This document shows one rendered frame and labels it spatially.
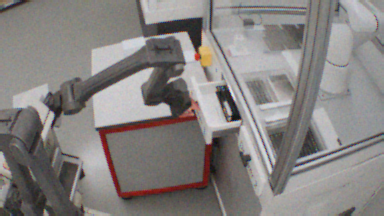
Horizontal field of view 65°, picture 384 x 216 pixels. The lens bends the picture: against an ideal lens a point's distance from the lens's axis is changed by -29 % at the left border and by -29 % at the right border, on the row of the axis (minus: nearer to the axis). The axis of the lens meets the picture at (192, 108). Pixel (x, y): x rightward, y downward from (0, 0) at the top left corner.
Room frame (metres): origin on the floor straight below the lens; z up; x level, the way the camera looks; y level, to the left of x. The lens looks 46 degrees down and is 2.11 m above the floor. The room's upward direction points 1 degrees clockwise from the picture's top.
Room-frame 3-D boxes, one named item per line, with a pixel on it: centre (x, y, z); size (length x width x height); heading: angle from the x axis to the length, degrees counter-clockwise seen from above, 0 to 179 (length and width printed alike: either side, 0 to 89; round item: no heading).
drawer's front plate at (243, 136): (0.92, -0.23, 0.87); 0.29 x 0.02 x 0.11; 15
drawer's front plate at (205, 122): (1.19, -0.03, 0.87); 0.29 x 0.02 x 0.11; 15
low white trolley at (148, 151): (1.55, 0.24, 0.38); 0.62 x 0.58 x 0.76; 15
